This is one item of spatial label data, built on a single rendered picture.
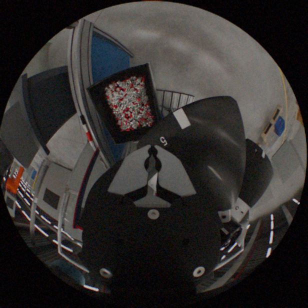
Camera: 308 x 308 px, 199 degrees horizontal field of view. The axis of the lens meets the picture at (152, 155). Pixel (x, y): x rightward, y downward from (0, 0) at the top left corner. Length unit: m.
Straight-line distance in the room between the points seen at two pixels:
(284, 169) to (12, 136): 7.88
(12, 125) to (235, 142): 0.54
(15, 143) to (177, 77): 1.26
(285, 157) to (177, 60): 7.40
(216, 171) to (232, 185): 0.05
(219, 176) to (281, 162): 7.37
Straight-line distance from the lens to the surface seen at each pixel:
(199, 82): 1.22
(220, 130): 0.15
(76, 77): 0.33
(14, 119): 0.40
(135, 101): 0.28
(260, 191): 0.40
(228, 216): 0.26
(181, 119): 0.15
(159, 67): 1.11
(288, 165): 7.59
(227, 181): 0.18
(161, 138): 0.16
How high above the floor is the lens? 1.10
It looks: 40 degrees down
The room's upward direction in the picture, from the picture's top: 179 degrees counter-clockwise
